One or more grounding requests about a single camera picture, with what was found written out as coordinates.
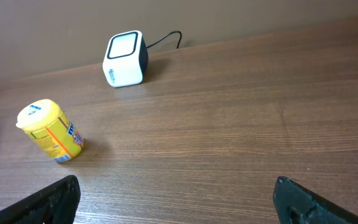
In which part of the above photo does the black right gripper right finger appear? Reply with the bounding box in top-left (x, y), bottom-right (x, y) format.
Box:
top-left (273, 176), bottom-right (358, 224)

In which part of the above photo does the yellow candy jar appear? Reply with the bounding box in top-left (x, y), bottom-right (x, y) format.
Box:
top-left (16, 99), bottom-right (85, 162)

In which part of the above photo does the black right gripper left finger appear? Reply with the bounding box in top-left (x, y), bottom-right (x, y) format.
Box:
top-left (0, 175), bottom-right (81, 224)

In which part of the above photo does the black scanner cable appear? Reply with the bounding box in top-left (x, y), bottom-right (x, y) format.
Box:
top-left (146, 30), bottom-right (183, 50)

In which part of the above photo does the white barcode scanner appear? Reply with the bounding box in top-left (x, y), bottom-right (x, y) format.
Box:
top-left (102, 30), bottom-right (149, 88)

